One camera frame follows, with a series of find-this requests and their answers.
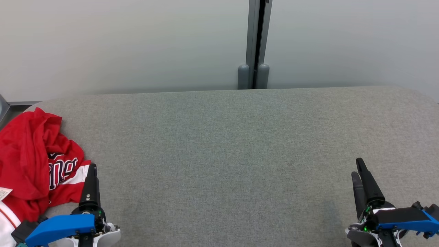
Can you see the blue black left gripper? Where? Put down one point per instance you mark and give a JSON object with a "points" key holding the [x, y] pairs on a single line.
{"points": [[58, 228]]}

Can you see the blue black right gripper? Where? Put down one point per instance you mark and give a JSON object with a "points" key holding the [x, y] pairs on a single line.
{"points": [[404, 219]]}

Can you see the red shorts with white stripe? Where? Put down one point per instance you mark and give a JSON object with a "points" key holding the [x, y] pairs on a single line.
{"points": [[73, 178]]}

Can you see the red Bulls basketball jersey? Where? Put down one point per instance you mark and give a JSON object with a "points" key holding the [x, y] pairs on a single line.
{"points": [[20, 154]]}

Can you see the grey metal stand leg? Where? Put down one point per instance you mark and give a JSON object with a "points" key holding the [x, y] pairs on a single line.
{"points": [[2, 108]]}

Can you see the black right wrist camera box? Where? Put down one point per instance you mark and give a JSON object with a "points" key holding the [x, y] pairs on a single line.
{"points": [[434, 208]]}

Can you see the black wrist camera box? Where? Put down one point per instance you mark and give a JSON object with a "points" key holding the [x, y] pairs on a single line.
{"points": [[434, 208], [22, 231]]}

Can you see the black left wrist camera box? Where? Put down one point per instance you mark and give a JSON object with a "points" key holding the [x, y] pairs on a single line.
{"points": [[22, 231]]}

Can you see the grey cylindrical post foot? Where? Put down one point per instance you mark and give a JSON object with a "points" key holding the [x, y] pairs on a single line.
{"points": [[263, 77], [243, 77]]}

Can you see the grey partition frame post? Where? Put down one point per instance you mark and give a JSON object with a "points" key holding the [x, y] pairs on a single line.
{"points": [[252, 34]]}

